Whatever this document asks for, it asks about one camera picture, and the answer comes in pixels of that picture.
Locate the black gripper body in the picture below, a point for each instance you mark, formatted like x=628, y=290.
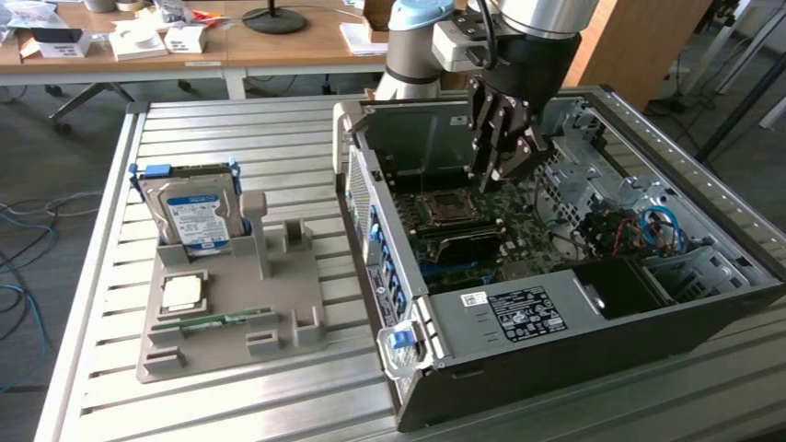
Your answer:
x=534, y=69

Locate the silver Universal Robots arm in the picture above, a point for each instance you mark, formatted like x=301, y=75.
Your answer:
x=411, y=55

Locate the metal CPU socket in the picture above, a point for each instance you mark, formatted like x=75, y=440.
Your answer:
x=447, y=206

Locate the wooden cabinet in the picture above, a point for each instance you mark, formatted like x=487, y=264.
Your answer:
x=638, y=46

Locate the green motherboard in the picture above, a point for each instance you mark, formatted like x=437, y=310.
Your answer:
x=534, y=248

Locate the white paper stack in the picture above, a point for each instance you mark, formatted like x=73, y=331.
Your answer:
x=361, y=41

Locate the blue expansion slot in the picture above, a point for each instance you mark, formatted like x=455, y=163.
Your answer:
x=448, y=269

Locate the blue card retention latch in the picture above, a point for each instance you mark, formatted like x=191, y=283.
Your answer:
x=383, y=258

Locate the grey power supply unit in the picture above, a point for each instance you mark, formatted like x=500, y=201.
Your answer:
x=466, y=331

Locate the black lamp base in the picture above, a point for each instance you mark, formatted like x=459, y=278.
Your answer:
x=272, y=20

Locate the silver disk bay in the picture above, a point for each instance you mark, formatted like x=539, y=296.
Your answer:
x=706, y=276

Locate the blue case latch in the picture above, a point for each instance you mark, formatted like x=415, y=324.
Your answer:
x=401, y=338

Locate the open black PC case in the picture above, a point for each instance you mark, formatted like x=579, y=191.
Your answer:
x=552, y=368

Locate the white labelled box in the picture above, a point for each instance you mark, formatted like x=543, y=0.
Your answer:
x=184, y=43

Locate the silver hard disk blue label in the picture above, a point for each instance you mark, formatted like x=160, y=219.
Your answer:
x=189, y=216

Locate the grey parts rack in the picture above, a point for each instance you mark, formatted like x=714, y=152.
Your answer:
x=233, y=285

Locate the blue disk caddy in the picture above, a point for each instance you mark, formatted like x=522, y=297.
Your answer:
x=153, y=169

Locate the open white box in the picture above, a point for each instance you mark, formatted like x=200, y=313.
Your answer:
x=132, y=50

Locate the silver CPU chip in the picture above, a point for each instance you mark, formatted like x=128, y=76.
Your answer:
x=181, y=294

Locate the green RAM stick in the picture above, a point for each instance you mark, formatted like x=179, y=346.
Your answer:
x=208, y=322

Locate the metal cup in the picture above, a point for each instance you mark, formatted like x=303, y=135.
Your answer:
x=99, y=5

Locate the black and white box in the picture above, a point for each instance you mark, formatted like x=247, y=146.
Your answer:
x=61, y=48

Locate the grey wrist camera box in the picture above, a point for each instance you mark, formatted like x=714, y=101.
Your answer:
x=454, y=46

